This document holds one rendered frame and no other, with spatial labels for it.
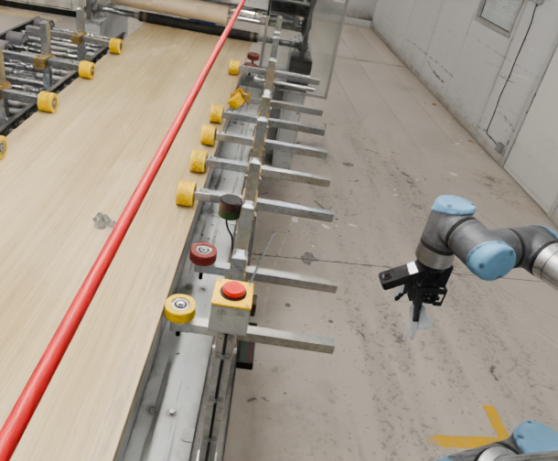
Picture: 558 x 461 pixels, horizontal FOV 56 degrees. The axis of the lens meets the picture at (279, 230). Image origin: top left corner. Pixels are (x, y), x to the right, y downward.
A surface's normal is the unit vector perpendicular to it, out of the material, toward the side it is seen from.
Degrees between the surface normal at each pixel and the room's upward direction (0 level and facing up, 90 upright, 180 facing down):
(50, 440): 0
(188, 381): 0
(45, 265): 0
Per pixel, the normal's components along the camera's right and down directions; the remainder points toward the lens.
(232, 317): -0.04, 0.54
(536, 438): 0.25, -0.83
